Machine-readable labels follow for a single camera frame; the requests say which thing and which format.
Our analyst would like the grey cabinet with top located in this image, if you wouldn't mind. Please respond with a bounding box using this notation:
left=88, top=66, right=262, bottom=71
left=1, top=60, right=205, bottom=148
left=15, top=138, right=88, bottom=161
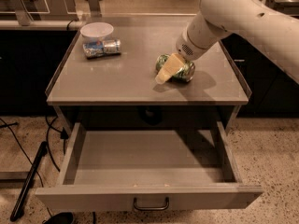
left=47, top=15, right=251, bottom=131

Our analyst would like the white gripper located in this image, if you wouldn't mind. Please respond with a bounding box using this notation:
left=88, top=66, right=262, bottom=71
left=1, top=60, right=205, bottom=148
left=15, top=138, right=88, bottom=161
left=155, top=12, right=230, bottom=84

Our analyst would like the black bar on floor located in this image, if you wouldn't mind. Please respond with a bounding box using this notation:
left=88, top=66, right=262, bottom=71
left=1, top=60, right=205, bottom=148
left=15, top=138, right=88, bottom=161
left=10, top=141, right=47, bottom=222

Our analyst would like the open grey top drawer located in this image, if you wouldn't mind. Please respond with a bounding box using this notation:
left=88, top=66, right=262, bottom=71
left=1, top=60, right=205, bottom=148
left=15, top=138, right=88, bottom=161
left=35, top=121, right=263, bottom=213

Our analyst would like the black floor cable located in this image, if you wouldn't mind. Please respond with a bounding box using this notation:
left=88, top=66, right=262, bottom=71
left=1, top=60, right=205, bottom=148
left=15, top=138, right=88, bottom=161
left=0, top=117, right=69, bottom=189

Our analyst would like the crushed green soda can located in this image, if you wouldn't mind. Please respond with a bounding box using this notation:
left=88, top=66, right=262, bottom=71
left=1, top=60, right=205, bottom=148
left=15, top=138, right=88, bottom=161
left=156, top=54, right=195, bottom=82

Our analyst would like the white bowl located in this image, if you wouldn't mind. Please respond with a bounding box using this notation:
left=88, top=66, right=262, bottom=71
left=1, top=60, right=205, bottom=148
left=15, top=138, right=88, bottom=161
left=80, top=22, right=114, bottom=43

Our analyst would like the crushed blue silver can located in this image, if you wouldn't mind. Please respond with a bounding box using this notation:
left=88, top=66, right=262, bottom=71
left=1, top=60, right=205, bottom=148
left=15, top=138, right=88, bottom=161
left=82, top=39, right=121, bottom=59

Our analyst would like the black metal drawer handle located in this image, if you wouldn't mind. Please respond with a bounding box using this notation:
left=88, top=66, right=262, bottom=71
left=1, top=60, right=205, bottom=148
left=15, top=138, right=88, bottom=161
left=133, top=197, right=170, bottom=212

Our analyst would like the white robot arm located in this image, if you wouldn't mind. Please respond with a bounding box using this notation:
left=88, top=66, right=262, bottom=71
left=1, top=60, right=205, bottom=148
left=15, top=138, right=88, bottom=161
left=155, top=0, right=299, bottom=84

